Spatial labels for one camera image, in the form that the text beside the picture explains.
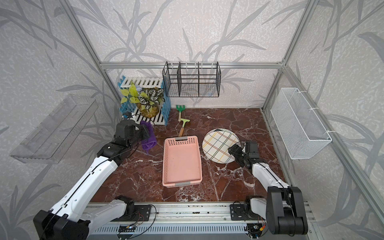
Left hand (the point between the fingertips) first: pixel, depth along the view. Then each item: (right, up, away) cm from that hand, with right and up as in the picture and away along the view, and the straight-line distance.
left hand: (148, 126), depth 77 cm
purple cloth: (+3, -8, -3) cm, 9 cm away
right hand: (+46, -16, +13) cm, 51 cm away
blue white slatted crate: (-26, +12, +36) cm, 46 cm away
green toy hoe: (+14, -4, +28) cm, 32 cm away
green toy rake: (+11, +11, +42) cm, 45 cm away
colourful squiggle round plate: (+37, -14, +19) cm, 44 cm away
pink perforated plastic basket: (+16, -23, +14) cm, 31 cm away
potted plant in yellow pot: (-6, +14, +15) cm, 22 cm away
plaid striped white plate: (+37, -13, +19) cm, 44 cm away
